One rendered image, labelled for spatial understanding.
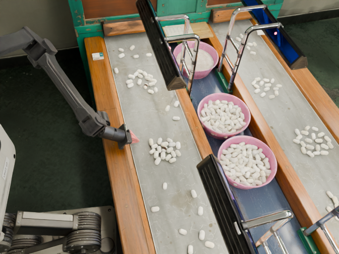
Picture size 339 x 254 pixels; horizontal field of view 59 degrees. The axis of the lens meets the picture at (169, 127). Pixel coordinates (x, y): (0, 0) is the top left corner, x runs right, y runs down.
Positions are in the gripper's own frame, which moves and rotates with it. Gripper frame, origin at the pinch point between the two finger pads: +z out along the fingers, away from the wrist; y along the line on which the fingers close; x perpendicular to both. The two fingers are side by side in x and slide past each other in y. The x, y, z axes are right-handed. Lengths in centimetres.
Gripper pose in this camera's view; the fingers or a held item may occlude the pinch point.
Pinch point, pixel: (137, 140)
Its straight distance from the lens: 139.0
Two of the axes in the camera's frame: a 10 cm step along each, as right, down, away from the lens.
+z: 7.0, 2.5, 6.7
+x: -6.6, 5.8, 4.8
